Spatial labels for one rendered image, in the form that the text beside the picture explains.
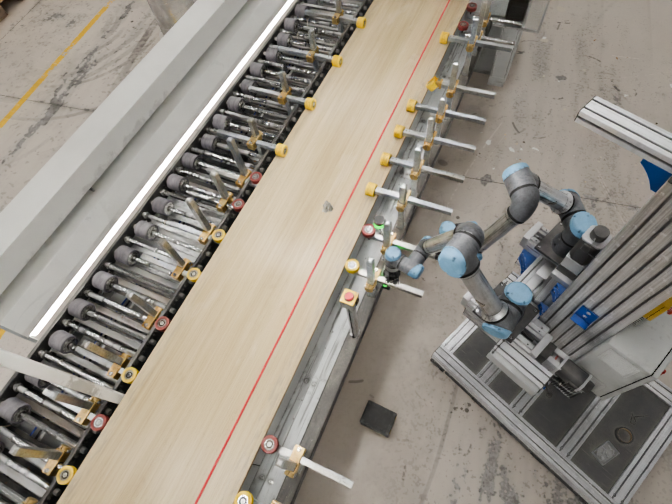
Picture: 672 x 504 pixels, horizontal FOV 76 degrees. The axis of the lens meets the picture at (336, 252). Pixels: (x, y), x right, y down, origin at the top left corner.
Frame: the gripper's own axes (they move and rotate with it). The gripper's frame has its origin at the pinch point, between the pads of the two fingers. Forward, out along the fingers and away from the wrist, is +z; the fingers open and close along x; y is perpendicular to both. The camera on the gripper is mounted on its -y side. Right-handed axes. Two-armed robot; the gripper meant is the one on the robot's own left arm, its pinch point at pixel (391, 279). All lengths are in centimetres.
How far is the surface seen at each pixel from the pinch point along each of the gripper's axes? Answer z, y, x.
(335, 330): 27.4, 21.0, -31.9
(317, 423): 19, 74, -37
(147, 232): 6, -32, -153
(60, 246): -149, 64, -66
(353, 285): 27.5, -8.2, -22.6
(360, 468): 89, 90, -17
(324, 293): -0.6, 9.6, -36.2
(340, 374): 19, 48, -27
